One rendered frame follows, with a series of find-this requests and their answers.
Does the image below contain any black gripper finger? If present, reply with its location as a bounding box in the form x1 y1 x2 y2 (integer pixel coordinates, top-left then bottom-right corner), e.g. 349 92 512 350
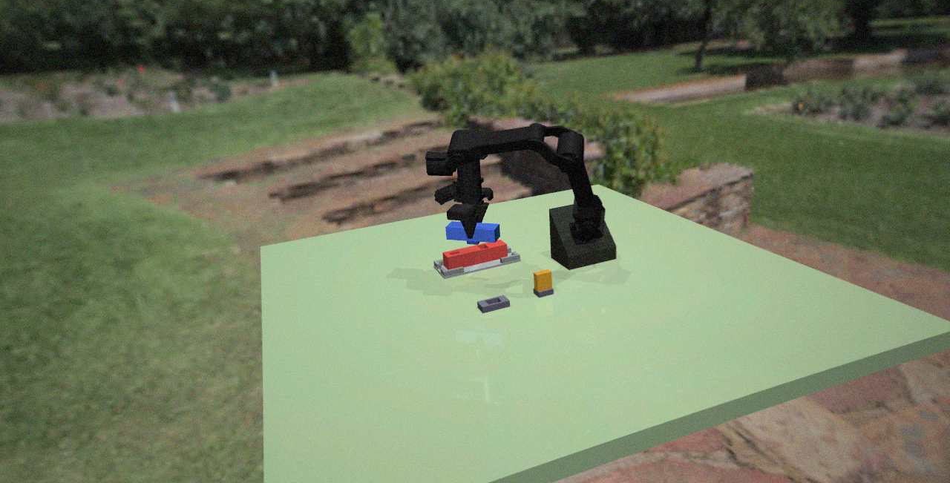
460 214 479 239
475 203 489 223

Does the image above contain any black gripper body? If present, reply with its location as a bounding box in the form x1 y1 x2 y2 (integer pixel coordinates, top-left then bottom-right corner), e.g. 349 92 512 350
447 176 494 221

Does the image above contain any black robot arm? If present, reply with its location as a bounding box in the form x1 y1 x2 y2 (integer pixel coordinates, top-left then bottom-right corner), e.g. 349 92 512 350
425 123 605 245

